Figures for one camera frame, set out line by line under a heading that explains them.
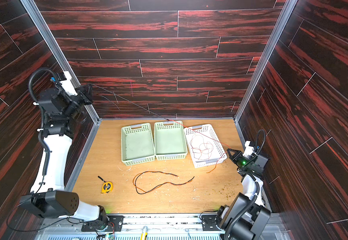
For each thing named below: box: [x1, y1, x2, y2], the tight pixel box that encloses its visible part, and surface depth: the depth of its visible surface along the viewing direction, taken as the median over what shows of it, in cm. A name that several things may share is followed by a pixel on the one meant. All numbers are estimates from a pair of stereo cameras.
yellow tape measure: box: [97, 175, 114, 194], surface depth 86 cm
